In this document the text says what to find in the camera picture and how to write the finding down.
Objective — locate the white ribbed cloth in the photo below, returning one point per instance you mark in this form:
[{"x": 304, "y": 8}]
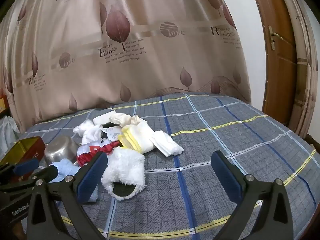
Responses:
[{"x": 167, "y": 143}]

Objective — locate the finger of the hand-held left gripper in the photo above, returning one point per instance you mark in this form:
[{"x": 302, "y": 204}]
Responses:
[
  {"x": 46, "y": 173},
  {"x": 26, "y": 167}
]

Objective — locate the brown wooden door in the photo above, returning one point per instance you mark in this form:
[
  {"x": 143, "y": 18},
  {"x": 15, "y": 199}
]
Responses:
[{"x": 277, "y": 67}]

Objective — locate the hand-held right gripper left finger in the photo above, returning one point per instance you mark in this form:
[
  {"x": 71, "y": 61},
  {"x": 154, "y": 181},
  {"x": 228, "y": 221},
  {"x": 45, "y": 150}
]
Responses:
[{"x": 91, "y": 177}]

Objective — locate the cream satin scrunchie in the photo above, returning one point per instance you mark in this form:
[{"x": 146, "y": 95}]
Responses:
[{"x": 120, "y": 120}]

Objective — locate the beige leaf-print curtain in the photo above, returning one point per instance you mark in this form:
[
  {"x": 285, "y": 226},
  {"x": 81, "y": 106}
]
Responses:
[{"x": 150, "y": 67}]

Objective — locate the white socks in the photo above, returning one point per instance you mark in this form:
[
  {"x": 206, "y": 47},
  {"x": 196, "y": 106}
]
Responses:
[{"x": 90, "y": 132}]

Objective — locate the small white paper scrap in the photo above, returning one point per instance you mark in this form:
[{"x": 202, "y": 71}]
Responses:
[{"x": 102, "y": 118}]

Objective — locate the gold foil wrapper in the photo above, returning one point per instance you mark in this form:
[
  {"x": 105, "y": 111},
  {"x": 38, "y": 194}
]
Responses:
[{"x": 140, "y": 137}]

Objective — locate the gold foil tray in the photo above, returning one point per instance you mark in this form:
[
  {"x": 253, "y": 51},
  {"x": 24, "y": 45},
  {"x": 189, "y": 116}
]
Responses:
[{"x": 32, "y": 150}]

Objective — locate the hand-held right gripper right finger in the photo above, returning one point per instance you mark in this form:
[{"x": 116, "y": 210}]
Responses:
[{"x": 226, "y": 177}]

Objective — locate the light blue fluffy towel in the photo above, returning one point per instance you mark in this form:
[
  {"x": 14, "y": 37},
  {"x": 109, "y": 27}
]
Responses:
[{"x": 66, "y": 168}]

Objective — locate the white small-print cloth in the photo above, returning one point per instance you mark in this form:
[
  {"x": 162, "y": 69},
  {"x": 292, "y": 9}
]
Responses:
[{"x": 112, "y": 133}]

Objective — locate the white fluffy mitt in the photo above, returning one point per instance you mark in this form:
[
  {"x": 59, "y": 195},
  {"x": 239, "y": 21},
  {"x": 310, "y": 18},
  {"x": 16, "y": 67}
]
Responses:
[{"x": 125, "y": 165}]

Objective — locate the red and white cloth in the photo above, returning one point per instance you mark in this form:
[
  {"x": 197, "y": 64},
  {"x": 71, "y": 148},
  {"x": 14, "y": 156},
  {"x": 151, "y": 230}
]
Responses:
[{"x": 87, "y": 156}]

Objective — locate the grey plaid bed sheet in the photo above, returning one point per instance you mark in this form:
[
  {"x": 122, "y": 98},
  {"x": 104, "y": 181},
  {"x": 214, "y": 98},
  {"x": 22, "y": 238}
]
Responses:
[{"x": 200, "y": 142}]

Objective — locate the clear plastic bag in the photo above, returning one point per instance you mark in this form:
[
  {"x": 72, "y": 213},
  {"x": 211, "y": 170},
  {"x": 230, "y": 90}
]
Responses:
[{"x": 7, "y": 135}]

